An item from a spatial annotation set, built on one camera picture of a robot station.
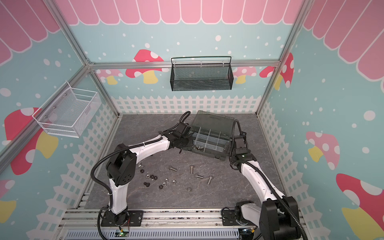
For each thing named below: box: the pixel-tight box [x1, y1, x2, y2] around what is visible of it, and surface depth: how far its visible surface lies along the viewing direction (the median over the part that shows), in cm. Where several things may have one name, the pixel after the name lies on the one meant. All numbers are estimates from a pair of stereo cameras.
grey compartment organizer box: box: [183, 110, 235, 161], surface depth 102 cm
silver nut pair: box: [162, 178, 177, 187], surface depth 87 cm
